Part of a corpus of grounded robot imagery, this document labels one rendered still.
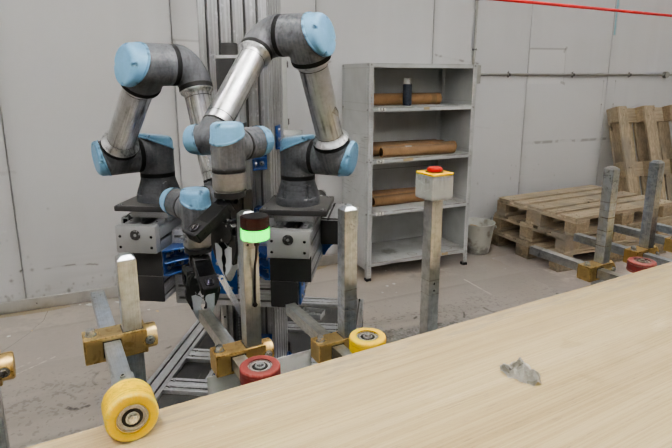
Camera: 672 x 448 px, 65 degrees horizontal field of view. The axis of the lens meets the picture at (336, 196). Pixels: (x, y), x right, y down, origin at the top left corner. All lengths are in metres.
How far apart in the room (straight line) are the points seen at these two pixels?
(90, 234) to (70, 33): 1.26
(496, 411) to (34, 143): 3.20
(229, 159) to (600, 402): 0.85
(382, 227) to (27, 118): 2.62
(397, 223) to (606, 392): 3.44
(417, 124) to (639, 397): 3.47
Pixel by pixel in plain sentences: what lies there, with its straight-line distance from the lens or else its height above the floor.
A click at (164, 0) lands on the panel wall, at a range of 3.74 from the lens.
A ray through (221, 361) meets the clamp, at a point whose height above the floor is 0.86.
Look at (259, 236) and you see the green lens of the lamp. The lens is 1.09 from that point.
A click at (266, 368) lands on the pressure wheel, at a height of 0.90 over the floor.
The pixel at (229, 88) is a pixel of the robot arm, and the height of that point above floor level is 1.43.
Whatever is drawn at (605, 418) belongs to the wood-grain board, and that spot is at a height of 0.90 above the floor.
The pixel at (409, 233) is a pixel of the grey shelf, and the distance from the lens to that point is 4.52.
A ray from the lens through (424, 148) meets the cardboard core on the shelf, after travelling 3.95.
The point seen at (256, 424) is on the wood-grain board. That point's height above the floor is 0.90.
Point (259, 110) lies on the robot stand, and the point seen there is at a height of 1.34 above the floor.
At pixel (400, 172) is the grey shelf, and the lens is 4.35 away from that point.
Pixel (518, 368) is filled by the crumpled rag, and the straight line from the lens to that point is 1.13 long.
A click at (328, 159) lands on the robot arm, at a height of 1.21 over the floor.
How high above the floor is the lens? 1.46
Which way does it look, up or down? 13 degrees down
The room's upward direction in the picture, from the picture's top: straight up
